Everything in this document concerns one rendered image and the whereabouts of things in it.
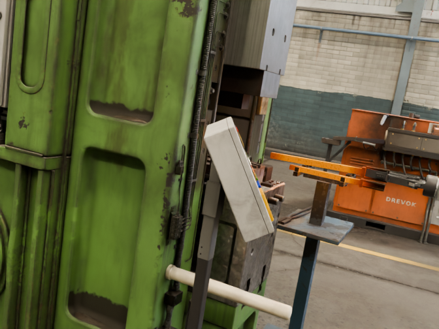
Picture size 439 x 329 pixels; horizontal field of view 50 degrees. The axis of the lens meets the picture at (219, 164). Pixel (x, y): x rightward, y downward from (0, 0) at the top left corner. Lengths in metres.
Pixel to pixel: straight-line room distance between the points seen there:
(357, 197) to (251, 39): 3.85
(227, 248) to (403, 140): 3.55
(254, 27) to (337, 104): 7.72
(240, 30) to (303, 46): 7.84
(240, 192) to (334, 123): 8.29
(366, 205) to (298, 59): 4.78
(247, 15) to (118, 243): 0.94
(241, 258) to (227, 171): 0.72
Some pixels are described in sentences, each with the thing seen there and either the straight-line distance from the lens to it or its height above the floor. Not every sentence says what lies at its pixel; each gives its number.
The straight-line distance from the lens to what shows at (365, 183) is 2.13.
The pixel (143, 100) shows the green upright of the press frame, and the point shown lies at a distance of 1.66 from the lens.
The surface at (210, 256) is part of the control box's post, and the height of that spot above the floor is 0.81.
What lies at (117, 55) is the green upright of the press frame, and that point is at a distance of 1.73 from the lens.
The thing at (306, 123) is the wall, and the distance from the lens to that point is 9.47.
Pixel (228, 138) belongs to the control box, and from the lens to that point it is 1.11.
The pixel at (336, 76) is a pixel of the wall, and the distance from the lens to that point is 9.41.
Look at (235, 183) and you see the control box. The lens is 1.13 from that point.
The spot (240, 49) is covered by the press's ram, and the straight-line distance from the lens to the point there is 1.72.
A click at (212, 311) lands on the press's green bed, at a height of 0.42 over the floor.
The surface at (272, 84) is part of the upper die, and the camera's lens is 1.84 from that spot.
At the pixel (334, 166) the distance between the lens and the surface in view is 1.78.
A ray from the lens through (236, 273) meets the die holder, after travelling 1.83.
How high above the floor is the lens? 1.29
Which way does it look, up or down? 10 degrees down
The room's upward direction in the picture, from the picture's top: 9 degrees clockwise
